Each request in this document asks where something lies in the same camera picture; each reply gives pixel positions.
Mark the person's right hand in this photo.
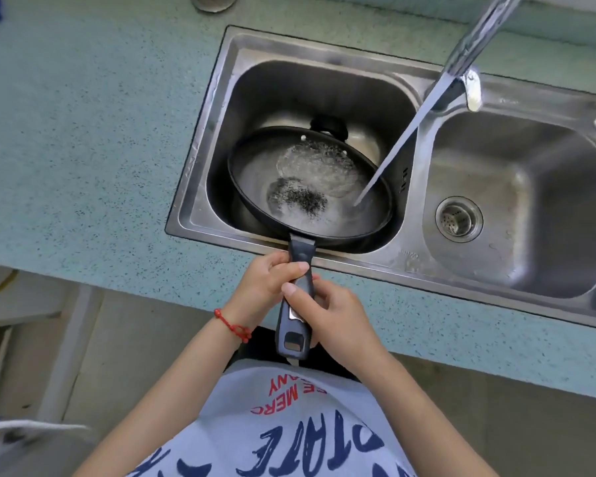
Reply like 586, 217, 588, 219
280, 274, 394, 376

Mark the person's left hand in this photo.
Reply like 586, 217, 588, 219
223, 250, 311, 339

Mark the black frying pan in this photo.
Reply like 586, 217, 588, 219
227, 125, 394, 367

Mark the person's right forearm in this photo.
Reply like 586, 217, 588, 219
360, 352, 500, 477

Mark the person's left forearm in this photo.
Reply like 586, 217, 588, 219
72, 313, 251, 477

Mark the steel wool scourer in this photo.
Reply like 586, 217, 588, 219
267, 177, 329, 220

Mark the white printed t-shirt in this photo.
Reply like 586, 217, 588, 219
125, 360, 419, 477

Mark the glass lid with black knob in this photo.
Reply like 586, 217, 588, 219
258, 112, 384, 165

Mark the metal sink drain strainer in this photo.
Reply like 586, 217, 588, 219
435, 196, 484, 243

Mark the stainless steel double sink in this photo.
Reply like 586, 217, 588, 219
165, 26, 596, 332

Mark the round metal countertop fitting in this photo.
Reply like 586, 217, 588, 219
190, 0, 238, 14

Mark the chrome faucet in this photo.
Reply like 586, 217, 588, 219
423, 0, 527, 114

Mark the red string bracelet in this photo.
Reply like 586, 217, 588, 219
214, 308, 253, 344

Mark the white cabinet frame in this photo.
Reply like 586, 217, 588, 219
0, 263, 106, 424

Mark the yellow cable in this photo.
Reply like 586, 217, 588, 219
0, 269, 20, 304

